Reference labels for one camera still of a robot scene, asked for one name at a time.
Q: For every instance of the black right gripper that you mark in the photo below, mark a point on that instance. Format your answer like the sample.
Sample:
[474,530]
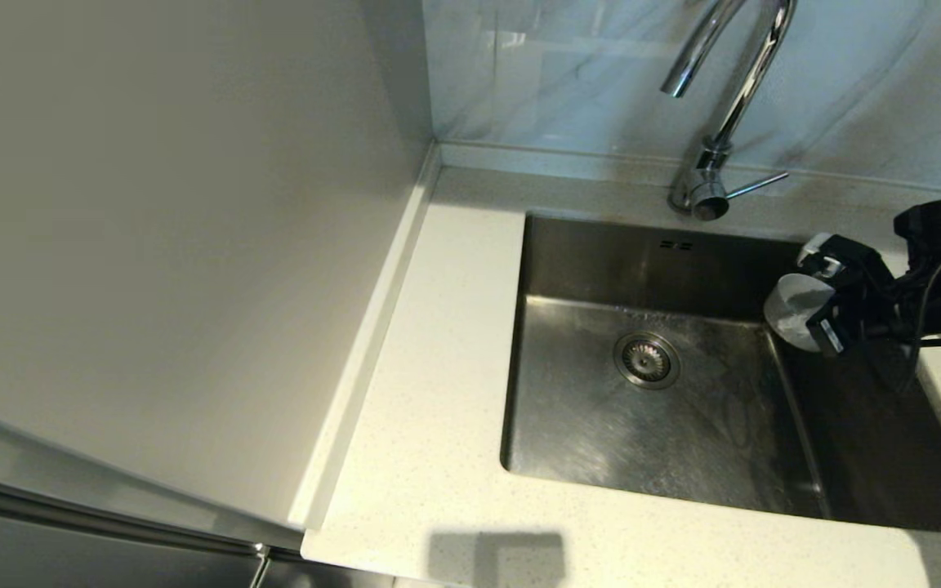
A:
[940,224]

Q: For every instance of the small grey bowl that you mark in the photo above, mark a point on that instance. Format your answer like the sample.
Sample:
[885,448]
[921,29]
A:
[793,310]

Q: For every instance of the thin chrome faucet lever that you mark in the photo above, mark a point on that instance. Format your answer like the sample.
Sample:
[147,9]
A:
[758,185]

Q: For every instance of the stainless steel sink basin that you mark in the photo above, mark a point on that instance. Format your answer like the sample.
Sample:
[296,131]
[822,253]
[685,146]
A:
[601,441]

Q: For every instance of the round metal drain strainer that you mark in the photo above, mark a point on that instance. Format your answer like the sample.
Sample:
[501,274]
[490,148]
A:
[646,360]

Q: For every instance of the chrome gooseneck faucet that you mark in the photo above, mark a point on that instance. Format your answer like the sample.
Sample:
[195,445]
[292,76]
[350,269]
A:
[748,77]

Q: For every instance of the tall grey refrigerator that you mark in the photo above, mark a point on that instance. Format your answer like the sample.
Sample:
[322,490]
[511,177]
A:
[70,547]

